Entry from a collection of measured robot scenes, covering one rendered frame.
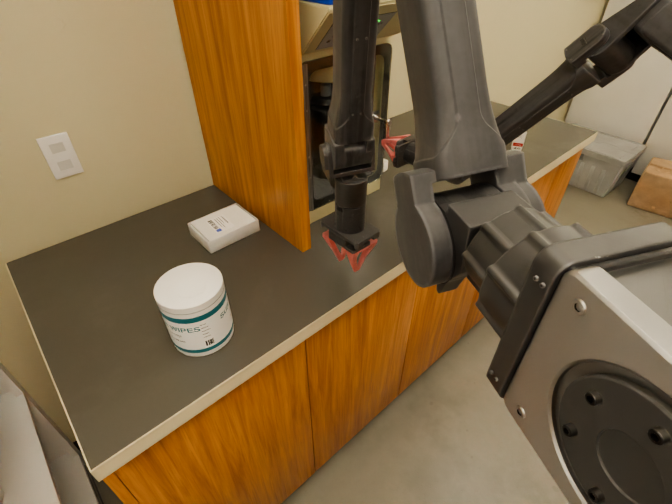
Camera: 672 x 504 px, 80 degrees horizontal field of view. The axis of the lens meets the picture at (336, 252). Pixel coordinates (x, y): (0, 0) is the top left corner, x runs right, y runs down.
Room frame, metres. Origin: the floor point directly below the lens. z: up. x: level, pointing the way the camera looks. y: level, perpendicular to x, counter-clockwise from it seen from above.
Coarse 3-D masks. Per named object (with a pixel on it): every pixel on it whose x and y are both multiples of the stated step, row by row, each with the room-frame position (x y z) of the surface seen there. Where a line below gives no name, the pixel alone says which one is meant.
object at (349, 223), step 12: (336, 204) 0.61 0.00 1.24; (336, 216) 0.61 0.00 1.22; (348, 216) 0.59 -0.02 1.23; (360, 216) 0.60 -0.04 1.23; (336, 228) 0.61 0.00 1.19; (348, 228) 0.59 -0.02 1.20; (360, 228) 0.60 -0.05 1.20; (372, 228) 0.61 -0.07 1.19; (348, 240) 0.58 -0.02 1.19; (360, 240) 0.57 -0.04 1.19
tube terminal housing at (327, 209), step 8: (376, 40) 1.14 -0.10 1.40; (384, 40) 1.16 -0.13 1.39; (304, 56) 0.98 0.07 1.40; (312, 56) 0.99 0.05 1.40; (320, 56) 1.01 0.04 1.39; (368, 184) 1.14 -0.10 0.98; (376, 184) 1.16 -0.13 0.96; (368, 192) 1.14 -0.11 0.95; (320, 208) 1.00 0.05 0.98; (328, 208) 1.02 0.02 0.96; (312, 216) 0.98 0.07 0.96; (320, 216) 1.00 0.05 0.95
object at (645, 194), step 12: (648, 168) 2.58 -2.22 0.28; (660, 168) 2.58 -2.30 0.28; (648, 180) 2.50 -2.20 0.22; (660, 180) 2.46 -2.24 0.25; (636, 192) 2.52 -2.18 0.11; (648, 192) 2.47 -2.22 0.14; (660, 192) 2.43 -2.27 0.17; (636, 204) 2.50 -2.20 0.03; (648, 204) 2.45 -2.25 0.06; (660, 204) 2.41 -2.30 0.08
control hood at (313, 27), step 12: (300, 0) 0.96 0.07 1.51; (384, 0) 0.98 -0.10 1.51; (300, 12) 0.94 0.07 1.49; (312, 12) 0.91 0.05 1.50; (324, 12) 0.89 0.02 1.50; (384, 12) 1.01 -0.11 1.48; (396, 12) 1.05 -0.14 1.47; (300, 24) 0.94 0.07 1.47; (312, 24) 0.91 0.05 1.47; (324, 24) 0.90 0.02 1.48; (396, 24) 1.10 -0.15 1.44; (300, 36) 0.94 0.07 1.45; (312, 36) 0.92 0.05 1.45; (384, 36) 1.12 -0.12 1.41; (312, 48) 0.95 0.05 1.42; (324, 48) 0.98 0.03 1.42
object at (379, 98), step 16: (384, 48) 1.14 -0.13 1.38; (320, 64) 1.00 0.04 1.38; (384, 64) 1.14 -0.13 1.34; (320, 80) 1.00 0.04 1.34; (384, 80) 1.15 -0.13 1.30; (320, 96) 0.99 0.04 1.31; (384, 96) 1.15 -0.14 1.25; (320, 112) 0.99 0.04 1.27; (384, 112) 1.15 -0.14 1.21; (320, 128) 0.99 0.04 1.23; (320, 176) 0.99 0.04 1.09; (368, 176) 1.12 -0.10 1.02; (320, 192) 0.99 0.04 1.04
